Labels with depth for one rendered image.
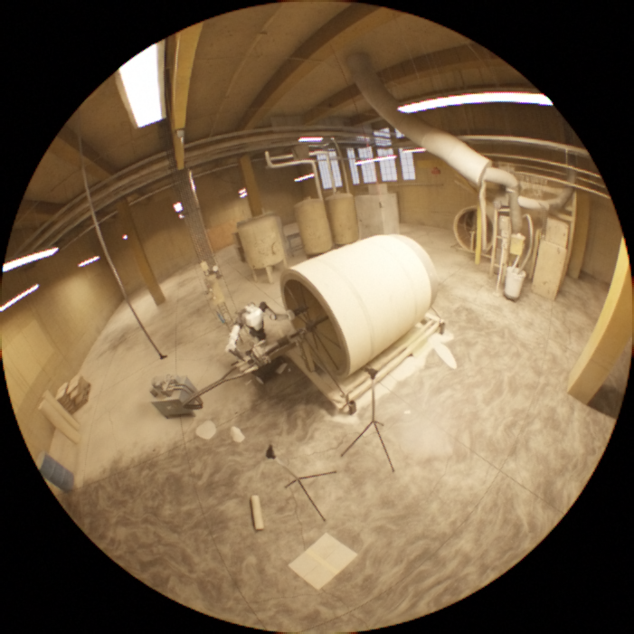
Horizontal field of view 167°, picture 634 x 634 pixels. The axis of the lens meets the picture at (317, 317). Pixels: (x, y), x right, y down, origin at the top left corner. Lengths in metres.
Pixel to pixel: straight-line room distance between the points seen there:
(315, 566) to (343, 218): 9.21
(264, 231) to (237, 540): 7.03
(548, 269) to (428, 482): 5.65
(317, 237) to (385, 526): 7.99
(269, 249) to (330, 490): 6.36
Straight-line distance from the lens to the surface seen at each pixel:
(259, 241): 6.91
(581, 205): 9.54
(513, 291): 5.81
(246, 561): 2.94
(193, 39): 1.45
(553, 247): 6.53
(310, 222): 8.00
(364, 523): 2.61
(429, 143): 5.51
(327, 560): 2.64
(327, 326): 3.90
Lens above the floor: 2.60
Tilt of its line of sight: 32 degrees down
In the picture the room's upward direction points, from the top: 13 degrees counter-clockwise
